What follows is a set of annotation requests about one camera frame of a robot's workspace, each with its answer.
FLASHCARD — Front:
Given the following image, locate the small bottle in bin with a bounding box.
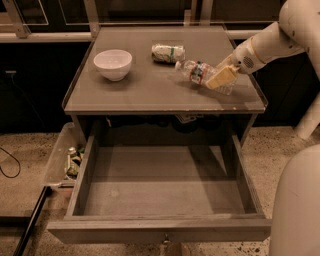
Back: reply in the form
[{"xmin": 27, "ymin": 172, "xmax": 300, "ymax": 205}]
[{"xmin": 65, "ymin": 147, "xmax": 82, "ymax": 179}]

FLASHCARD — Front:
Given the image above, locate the metal railing frame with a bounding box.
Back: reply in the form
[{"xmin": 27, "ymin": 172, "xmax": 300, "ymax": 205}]
[{"xmin": 0, "ymin": 0, "xmax": 284, "ymax": 43}]

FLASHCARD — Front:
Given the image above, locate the grey wooden cabinet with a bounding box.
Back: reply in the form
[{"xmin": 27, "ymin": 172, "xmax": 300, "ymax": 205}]
[{"xmin": 63, "ymin": 30, "xmax": 267, "ymax": 141}]

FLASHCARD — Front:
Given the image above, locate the open grey top drawer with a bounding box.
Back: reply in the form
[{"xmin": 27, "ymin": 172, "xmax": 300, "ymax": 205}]
[{"xmin": 48, "ymin": 136, "xmax": 271, "ymax": 244}]

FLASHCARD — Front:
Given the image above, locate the clear plastic storage bin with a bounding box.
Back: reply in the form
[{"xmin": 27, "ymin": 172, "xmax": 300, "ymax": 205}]
[{"xmin": 44, "ymin": 122, "xmax": 85, "ymax": 188}]

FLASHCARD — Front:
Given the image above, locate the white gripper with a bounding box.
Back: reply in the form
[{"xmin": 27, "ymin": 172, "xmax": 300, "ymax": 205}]
[{"xmin": 206, "ymin": 36, "xmax": 266, "ymax": 89}]

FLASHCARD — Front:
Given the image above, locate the white ceramic bowl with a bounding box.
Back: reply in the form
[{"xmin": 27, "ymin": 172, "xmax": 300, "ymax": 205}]
[{"xmin": 93, "ymin": 49, "xmax": 133, "ymax": 81}]

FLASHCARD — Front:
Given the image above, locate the clear plastic water bottle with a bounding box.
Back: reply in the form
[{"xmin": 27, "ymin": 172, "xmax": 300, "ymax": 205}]
[{"xmin": 175, "ymin": 60, "xmax": 235, "ymax": 95}]

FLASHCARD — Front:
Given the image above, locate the black floor bar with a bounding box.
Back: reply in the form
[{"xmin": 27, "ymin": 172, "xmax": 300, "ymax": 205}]
[{"xmin": 0, "ymin": 186, "xmax": 52, "ymax": 256}]

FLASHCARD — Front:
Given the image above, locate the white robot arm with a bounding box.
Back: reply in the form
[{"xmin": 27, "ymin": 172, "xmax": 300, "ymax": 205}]
[{"xmin": 207, "ymin": 0, "xmax": 320, "ymax": 256}]

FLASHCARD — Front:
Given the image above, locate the black cable on floor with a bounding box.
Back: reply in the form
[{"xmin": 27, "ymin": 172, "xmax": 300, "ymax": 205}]
[{"xmin": 0, "ymin": 146, "xmax": 22, "ymax": 179}]

